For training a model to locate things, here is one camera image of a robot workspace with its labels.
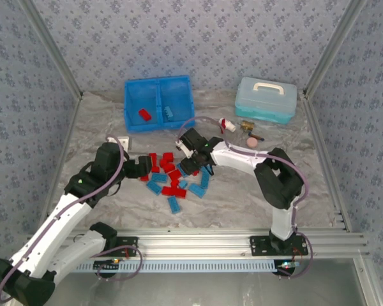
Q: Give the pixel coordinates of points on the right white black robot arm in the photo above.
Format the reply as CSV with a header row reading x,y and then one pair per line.
x,y
236,161

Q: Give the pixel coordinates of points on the blue orange pen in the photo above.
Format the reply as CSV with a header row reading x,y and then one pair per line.
x,y
259,138

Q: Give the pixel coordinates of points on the pink round disc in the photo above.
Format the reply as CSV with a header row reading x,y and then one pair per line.
x,y
251,142

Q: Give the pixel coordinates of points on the blue two-compartment plastic bin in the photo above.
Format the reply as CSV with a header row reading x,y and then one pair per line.
x,y
175,89

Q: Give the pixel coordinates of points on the black bracket under duct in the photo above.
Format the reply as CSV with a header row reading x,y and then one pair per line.
x,y
103,268
285,271

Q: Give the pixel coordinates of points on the small blue lego brick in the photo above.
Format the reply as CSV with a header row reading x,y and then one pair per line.
x,y
183,184

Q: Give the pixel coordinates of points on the aluminium lower frame rail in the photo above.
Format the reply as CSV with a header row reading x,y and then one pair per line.
x,y
370,280

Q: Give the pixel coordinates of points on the small LED circuit board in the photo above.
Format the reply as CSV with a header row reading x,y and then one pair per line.
x,y
115,261
288,264

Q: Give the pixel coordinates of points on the small white red bottle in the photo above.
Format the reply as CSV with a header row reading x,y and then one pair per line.
x,y
229,126

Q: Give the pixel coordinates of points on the aluminium side frame rail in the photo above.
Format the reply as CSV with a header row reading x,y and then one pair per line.
x,y
324,159
71,127

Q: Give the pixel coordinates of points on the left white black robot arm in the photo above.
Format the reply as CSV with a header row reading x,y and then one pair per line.
x,y
51,239

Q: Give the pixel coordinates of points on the grey metal sheet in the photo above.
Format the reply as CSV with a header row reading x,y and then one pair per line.
x,y
210,290

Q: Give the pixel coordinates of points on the brass pipe fitting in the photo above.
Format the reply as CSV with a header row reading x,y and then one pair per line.
x,y
246,126

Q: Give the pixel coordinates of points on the wide aluminium mounting rail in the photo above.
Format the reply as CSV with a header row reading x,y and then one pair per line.
x,y
194,245

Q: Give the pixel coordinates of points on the aluminium upright frame post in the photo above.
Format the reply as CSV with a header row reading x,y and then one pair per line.
x,y
52,48
334,48

